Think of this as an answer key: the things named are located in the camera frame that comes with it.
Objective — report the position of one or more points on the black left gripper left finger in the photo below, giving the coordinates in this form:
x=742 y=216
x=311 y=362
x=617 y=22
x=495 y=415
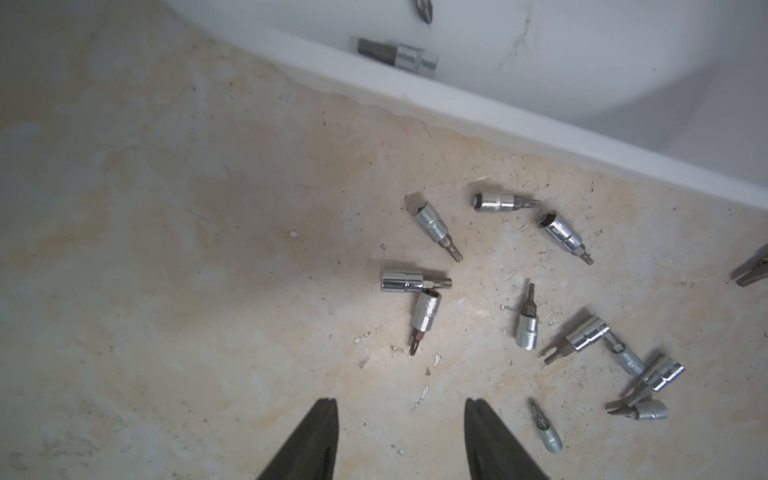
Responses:
x=310 y=450

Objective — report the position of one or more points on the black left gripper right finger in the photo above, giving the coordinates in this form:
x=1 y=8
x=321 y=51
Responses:
x=493 y=452

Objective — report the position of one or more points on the silver bit cluster crossed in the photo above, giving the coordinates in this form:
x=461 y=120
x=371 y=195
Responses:
x=427 y=305

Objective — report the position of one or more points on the silver bit lower pair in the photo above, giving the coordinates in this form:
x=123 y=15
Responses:
x=648 y=410

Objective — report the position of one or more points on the silver bit cluster left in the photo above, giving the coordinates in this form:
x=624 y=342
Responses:
x=404 y=281

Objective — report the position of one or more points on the silver bit cluster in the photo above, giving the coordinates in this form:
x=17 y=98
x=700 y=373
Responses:
x=497 y=201
x=429 y=220
x=564 y=234
x=404 y=281

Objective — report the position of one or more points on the silver bit cluster centre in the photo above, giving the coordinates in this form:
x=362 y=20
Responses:
x=564 y=234

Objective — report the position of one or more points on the silver bit cluster upper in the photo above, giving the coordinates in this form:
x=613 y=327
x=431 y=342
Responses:
x=429 y=220

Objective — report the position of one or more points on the silver bit top cluster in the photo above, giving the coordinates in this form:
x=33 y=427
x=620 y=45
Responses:
x=497 y=201

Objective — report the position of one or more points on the white plastic storage box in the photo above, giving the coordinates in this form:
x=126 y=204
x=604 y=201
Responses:
x=672 y=90

